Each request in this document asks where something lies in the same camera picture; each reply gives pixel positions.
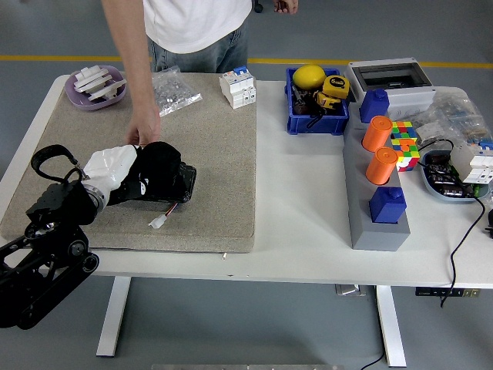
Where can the person's left hand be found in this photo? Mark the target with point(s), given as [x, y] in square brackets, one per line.
[287, 5]

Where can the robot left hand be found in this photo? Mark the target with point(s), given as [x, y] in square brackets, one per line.
[111, 165]

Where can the person's right hand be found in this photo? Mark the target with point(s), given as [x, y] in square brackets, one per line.
[145, 125]

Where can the black battery panel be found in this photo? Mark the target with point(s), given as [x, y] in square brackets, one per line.
[185, 185]

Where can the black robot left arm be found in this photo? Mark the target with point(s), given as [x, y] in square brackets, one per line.
[42, 239]

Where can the person's right forearm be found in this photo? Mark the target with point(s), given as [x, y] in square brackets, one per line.
[133, 58]

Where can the black table control panel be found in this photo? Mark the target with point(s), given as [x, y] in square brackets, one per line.
[447, 292]

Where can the black chair caster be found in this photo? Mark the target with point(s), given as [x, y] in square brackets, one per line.
[259, 7]

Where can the clear bag of screws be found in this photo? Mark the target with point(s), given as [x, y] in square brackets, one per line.
[177, 92]

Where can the grey-brown mat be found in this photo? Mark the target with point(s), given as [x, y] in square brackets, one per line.
[192, 135]

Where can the white plastic clip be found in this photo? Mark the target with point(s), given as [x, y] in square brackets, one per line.
[109, 88]
[90, 79]

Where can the purple bowl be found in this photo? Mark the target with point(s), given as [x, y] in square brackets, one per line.
[77, 101]

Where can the yellow ball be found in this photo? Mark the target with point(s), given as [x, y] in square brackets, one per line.
[308, 76]

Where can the yellow tape measure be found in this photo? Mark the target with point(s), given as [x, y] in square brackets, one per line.
[336, 86]

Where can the person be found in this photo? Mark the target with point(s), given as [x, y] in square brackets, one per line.
[192, 19]

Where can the dark screwdriver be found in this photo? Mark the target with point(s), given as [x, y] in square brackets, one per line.
[298, 101]

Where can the white breaker with blue switches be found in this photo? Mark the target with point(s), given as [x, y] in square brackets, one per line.
[237, 90]

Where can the yellow and black tool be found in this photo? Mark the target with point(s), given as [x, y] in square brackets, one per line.
[326, 101]

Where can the blue plastic bin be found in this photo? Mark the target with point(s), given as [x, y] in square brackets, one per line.
[316, 125]

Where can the blue square block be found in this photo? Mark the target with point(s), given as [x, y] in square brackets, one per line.
[373, 106]
[385, 208]

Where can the white table leg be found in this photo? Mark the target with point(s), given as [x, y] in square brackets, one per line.
[391, 327]
[113, 316]

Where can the grey distribution box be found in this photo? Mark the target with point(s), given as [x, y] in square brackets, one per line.
[408, 96]

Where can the orange cylinder block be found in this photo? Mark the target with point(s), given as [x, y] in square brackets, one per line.
[380, 167]
[375, 135]

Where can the colourful puzzle cube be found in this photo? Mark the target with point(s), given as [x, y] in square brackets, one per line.
[404, 131]

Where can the clear bag of electronic parts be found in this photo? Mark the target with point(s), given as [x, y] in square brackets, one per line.
[454, 112]

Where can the black capacitor board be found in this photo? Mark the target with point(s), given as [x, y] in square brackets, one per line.
[443, 173]

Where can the grey-blue bowl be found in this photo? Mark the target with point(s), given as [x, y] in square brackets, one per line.
[431, 189]

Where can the white breaker block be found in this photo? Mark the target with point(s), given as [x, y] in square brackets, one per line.
[475, 163]

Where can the grey shape sorter base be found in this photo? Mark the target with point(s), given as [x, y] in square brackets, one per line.
[379, 237]

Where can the black plug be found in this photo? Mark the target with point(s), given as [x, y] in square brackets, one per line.
[490, 219]

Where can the metal bracket under table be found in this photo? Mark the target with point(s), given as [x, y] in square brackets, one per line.
[348, 290]

